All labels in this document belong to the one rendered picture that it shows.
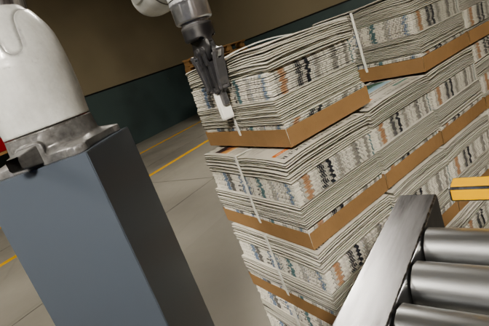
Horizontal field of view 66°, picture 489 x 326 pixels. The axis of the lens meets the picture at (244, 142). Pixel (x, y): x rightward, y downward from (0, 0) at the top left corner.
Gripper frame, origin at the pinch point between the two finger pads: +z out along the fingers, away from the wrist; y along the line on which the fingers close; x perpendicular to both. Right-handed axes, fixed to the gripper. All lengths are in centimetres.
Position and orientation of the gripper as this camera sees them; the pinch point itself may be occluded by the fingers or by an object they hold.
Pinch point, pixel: (223, 105)
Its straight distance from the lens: 92.5
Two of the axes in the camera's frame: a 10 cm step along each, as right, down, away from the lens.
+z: 3.2, 9.2, 2.1
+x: -7.7, 3.8, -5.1
